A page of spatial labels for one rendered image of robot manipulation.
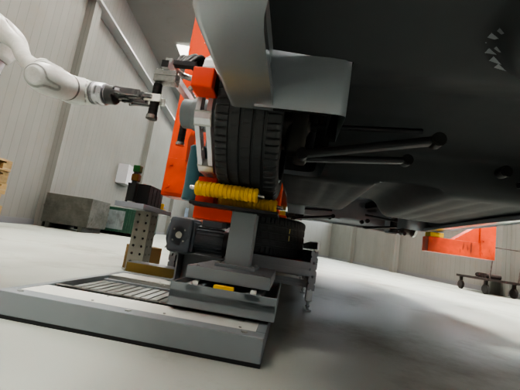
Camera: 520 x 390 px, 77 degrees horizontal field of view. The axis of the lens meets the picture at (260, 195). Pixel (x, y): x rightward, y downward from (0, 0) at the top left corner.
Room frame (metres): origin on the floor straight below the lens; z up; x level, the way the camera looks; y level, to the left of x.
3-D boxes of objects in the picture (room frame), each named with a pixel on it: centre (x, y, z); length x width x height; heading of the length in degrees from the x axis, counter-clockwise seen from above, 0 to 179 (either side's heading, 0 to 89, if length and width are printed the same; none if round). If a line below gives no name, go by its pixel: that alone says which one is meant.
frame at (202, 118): (1.39, 0.21, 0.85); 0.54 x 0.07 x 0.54; 174
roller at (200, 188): (1.26, 0.13, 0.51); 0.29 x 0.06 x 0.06; 84
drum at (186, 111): (1.40, 0.29, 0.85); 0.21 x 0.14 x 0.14; 84
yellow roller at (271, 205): (1.37, 0.05, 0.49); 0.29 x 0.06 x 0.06; 84
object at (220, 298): (1.37, 0.05, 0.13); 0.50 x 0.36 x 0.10; 174
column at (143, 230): (2.05, 0.68, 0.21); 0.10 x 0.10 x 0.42; 84
